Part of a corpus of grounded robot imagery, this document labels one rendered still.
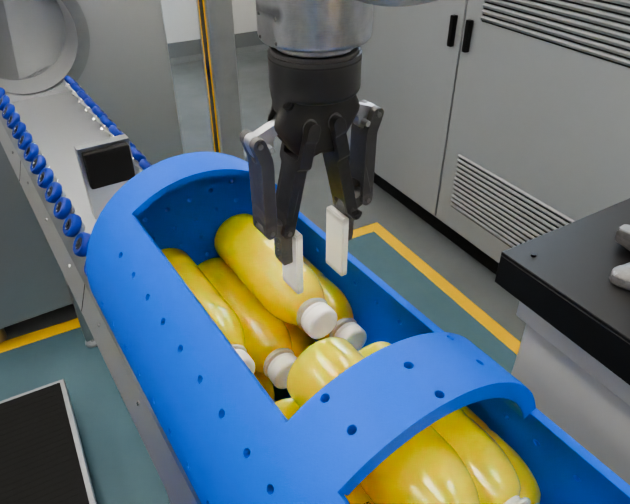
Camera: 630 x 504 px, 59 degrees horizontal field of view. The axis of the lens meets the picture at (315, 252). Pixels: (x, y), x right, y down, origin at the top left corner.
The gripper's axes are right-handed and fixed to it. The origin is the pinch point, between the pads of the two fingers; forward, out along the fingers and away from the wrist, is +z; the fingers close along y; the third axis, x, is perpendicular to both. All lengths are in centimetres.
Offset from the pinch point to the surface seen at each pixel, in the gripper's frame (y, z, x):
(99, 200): 8, 25, -67
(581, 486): -9.2, 11.7, 27.8
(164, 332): 15.8, 4.0, -1.6
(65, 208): 14, 24, -67
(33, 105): 7, 29, -140
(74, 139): 3, 29, -110
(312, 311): 0.2, 7.9, -0.1
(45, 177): 15, 24, -82
